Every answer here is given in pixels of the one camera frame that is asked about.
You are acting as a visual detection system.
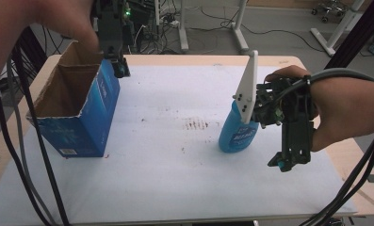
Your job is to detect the thick grey cable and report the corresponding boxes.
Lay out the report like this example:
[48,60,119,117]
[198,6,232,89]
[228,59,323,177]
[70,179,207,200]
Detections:
[278,67,374,105]

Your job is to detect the office chair base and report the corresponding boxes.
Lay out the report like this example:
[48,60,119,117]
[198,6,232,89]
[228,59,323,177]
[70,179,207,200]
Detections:
[311,0,350,24]

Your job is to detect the white mat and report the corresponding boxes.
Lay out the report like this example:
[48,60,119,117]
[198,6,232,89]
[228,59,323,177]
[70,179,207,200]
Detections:
[0,64,358,226]

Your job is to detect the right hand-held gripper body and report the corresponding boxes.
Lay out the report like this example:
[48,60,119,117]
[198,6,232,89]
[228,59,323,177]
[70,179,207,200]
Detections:
[232,50,317,164]

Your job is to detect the person's right hand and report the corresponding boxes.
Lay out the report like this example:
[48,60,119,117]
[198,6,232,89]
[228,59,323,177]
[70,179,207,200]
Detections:
[264,65,367,153]

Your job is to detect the black metal post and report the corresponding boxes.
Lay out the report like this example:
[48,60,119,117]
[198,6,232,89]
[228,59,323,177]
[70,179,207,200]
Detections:
[324,0,374,71]

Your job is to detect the black floor cable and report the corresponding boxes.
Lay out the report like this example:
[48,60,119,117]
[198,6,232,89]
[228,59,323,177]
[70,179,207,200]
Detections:
[190,6,327,55]

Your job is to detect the blue cardboard box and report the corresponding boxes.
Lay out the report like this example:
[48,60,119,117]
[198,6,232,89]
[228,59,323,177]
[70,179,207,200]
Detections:
[26,40,122,158]

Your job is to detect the black equipment with cables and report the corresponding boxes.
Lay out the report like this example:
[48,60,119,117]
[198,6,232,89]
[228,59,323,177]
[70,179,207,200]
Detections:
[124,0,176,55]

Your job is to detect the person's left hand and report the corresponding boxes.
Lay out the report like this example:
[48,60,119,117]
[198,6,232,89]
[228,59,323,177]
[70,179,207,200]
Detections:
[37,0,100,53]

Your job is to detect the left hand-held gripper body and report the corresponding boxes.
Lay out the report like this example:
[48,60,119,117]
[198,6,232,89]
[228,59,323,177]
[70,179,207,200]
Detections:
[91,0,136,62]

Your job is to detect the white stand leg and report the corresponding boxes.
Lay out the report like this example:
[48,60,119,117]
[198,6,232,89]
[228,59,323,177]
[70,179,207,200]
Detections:
[231,0,251,54]
[178,0,190,53]
[310,0,366,57]

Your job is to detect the black cable bundle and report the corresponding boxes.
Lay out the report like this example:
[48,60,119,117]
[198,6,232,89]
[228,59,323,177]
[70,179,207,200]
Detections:
[299,131,374,226]

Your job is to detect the blue bottle with white cap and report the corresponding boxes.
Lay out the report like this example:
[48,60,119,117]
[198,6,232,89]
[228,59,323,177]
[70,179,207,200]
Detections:
[218,100,260,153]

